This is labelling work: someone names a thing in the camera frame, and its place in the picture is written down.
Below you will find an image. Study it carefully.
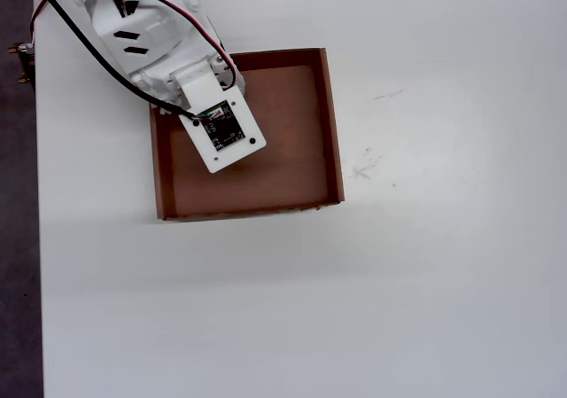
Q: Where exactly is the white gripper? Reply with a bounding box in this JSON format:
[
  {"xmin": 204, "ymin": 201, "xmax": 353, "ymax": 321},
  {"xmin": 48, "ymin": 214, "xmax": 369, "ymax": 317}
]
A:
[{"xmin": 128, "ymin": 51, "xmax": 246, "ymax": 116}]

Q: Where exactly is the brown cardboard box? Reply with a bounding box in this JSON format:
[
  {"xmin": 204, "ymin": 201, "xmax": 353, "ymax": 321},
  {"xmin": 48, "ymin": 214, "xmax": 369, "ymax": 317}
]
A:
[{"xmin": 149, "ymin": 47, "xmax": 346, "ymax": 222}]

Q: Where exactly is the black table clamp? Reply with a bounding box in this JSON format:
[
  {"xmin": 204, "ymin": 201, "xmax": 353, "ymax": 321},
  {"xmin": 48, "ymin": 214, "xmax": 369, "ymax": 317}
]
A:
[{"xmin": 7, "ymin": 42, "xmax": 36, "ymax": 85}]

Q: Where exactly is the red black gripper servo wire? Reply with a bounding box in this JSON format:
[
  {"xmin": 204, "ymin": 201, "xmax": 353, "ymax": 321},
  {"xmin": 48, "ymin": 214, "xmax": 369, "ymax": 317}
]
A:
[{"xmin": 118, "ymin": 0, "xmax": 239, "ymax": 92}]

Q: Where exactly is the red white base wire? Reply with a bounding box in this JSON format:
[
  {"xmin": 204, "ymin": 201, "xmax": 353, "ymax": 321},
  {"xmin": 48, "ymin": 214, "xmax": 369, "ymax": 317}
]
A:
[{"xmin": 27, "ymin": 0, "xmax": 59, "ymax": 48}]

